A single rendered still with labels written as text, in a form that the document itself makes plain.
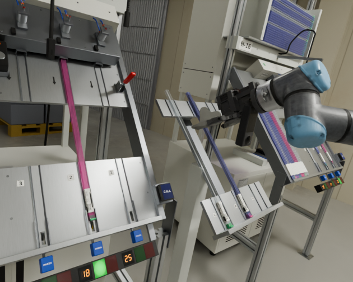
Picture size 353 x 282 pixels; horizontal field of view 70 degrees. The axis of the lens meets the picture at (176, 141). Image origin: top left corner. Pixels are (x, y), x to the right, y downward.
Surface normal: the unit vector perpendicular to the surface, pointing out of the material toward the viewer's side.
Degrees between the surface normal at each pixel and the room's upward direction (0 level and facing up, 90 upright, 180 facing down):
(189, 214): 90
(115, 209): 48
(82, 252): 90
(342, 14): 90
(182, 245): 90
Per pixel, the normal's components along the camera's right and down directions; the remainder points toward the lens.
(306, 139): -0.14, 0.88
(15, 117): 0.76, 0.29
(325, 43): -0.61, 0.11
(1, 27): 0.56, -0.41
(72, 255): 0.61, 0.31
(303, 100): -0.32, -0.48
